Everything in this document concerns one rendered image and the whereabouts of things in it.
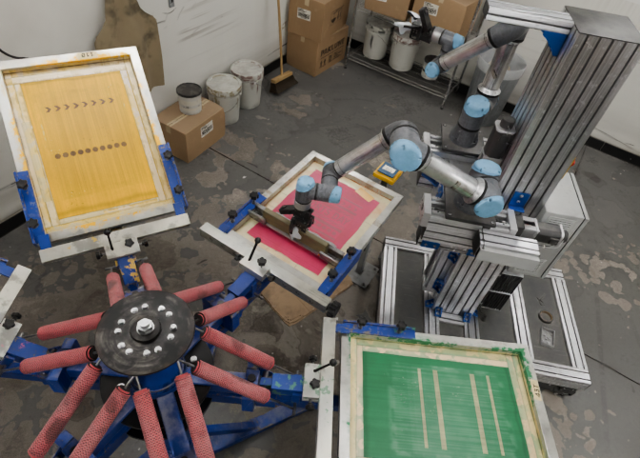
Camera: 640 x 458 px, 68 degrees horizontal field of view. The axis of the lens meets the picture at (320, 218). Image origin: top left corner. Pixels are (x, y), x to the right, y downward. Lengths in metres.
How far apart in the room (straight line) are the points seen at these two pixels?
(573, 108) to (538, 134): 0.16
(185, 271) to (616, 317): 3.06
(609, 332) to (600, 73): 2.24
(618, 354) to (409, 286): 1.50
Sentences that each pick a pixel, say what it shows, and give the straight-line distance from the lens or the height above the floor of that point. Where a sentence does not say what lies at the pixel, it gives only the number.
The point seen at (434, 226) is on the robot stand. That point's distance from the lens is 2.24.
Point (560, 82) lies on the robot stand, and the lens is 2.09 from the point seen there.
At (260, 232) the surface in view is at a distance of 2.29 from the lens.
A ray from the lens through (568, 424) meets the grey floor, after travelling 3.39.
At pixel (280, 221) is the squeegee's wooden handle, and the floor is 1.05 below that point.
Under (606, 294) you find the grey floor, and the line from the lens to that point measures 4.15.
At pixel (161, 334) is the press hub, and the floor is 1.31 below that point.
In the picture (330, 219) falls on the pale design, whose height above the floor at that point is 0.95.
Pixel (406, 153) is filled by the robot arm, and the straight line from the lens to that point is 1.77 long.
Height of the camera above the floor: 2.68
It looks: 46 degrees down
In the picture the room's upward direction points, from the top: 10 degrees clockwise
